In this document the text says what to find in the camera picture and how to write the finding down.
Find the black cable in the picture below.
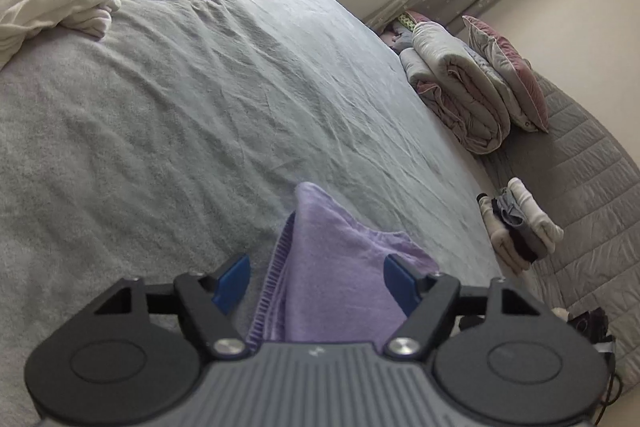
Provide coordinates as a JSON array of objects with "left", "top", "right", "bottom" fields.
[{"left": 592, "top": 337, "right": 625, "bottom": 415}]

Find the floral patterned cushion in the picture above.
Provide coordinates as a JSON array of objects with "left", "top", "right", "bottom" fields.
[{"left": 397, "top": 9, "right": 421, "bottom": 32}]

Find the pink grey pillow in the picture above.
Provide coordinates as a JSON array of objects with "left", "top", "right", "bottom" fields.
[{"left": 461, "top": 14, "right": 550, "bottom": 134}]

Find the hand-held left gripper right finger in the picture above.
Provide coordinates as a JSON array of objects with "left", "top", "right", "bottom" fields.
[{"left": 382, "top": 253, "right": 546, "bottom": 360}]

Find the pale pink cloth bundle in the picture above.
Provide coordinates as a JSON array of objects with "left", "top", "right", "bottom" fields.
[{"left": 380, "top": 24, "right": 416, "bottom": 52}]

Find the black folded garment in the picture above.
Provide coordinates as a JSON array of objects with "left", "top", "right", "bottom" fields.
[{"left": 490, "top": 199, "right": 536, "bottom": 263}]

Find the purple sweater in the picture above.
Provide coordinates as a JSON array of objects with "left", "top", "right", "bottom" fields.
[{"left": 245, "top": 181, "right": 441, "bottom": 345}]

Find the grey folded garment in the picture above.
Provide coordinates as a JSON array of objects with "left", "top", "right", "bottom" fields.
[{"left": 497, "top": 187, "right": 548, "bottom": 260}]

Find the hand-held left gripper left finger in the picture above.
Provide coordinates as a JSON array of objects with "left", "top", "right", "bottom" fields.
[{"left": 92, "top": 252, "right": 251, "bottom": 358}]

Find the grey quilted headboard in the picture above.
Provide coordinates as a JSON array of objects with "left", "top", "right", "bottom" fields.
[{"left": 480, "top": 74, "right": 640, "bottom": 388}]

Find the folded grey pink duvet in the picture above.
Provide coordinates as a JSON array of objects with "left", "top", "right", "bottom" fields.
[{"left": 400, "top": 21, "right": 512, "bottom": 155}]

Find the white folded garment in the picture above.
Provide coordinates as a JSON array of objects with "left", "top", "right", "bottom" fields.
[{"left": 507, "top": 177, "right": 565, "bottom": 258}]

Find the grey bed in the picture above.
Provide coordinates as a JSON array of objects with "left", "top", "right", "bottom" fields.
[{"left": 0, "top": 0, "right": 566, "bottom": 427}]

